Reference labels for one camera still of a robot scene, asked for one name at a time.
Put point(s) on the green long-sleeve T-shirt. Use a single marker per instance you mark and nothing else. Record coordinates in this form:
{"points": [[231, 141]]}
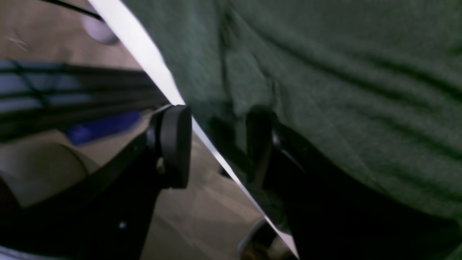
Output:
{"points": [[374, 85]]}

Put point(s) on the blue-handled tool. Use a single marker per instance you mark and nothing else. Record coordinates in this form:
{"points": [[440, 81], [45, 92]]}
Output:
{"points": [[102, 128]]}

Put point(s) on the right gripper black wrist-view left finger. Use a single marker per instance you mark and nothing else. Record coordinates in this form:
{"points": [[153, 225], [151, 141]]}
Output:
{"points": [[107, 216]]}

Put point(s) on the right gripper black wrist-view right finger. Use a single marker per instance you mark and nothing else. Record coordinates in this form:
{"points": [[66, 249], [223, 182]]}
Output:
{"points": [[332, 216]]}

